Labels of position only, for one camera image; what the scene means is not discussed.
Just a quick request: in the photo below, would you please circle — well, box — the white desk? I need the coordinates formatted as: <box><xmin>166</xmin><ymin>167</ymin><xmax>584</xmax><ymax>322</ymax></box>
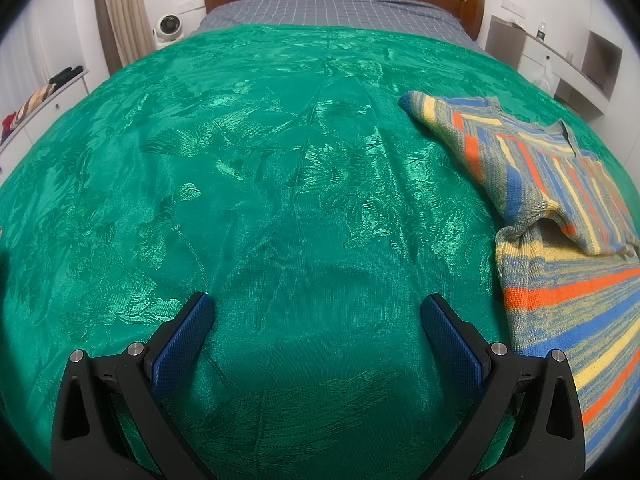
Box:
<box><xmin>485</xmin><ymin>14</ymin><xmax>625</xmax><ymax>121</ymax></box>

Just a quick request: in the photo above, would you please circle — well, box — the white plastic bag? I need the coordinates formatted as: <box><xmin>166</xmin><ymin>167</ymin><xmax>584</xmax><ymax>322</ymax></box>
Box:
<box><xmin>532</xmin><ymin>55</ymin><xmax>561</xmax><ymax>96</ymax></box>

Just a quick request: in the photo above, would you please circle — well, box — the striped knit sweater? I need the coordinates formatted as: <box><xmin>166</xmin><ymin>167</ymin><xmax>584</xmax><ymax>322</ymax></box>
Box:
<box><xmin>398</xmin><ymin>90</ymin><xmax>640</xmax><ymax>473</ymax></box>

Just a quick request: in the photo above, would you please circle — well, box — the green floral blanket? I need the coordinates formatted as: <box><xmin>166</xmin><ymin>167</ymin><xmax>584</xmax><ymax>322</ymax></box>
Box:
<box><xmin>0</xmin><ymin>24</ymin><xmax>640</xmax><ymax>480</ymax></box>

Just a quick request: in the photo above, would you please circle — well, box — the grey checked bedsheet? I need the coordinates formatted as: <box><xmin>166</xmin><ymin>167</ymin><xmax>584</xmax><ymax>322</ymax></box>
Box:
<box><xmin>187</xmin><ymin>0</ymin><xmax>493</xmax><ymax>58</ymax></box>

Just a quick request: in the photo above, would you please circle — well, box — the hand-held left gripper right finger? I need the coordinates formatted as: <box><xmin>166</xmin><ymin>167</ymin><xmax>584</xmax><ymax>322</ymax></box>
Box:
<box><xmin>420</xmin><ymin>294</ymin><xmax>587</xmax><ymax>480</ymax></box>

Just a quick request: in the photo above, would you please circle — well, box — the white round fan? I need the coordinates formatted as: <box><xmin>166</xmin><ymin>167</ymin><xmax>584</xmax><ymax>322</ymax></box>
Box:
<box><xmin>152</xmin><ymin>14</ymin><xmax>186</xmax><ymax>51</ymax></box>

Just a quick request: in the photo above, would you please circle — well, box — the striped folded cloth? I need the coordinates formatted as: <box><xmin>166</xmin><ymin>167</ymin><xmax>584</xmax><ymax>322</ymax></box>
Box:
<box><xmin>15</xmin><ymin>85</ymin><xmax>56</xmax><ymax>123</ymax></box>

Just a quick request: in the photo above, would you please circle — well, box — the white low cabinet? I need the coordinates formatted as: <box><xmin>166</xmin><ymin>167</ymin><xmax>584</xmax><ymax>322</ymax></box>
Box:
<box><xmin>0</xmin><ymin>67</ymin><xmax>113</xmax><ymax>176</ymax></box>

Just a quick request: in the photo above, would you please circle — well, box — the beige curtain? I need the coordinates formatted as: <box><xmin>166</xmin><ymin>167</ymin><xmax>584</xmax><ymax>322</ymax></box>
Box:
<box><xmin>95</xmin><ymin>0</ymin><xmax>156</xmax><ymax>73</ymax></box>

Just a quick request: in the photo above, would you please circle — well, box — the dark folded cloth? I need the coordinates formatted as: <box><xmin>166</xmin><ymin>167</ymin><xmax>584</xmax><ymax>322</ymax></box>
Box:
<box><xmin>47</xmin><ymin>65</ymin><xmax>83</xmax><ymax>86</ymax></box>

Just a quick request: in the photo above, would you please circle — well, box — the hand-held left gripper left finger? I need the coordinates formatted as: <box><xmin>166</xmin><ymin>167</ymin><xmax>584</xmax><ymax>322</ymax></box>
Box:
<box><xmin>50</xmin><ymin>291</ymin><xmax>217</xmax><ymax>480</ymax></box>

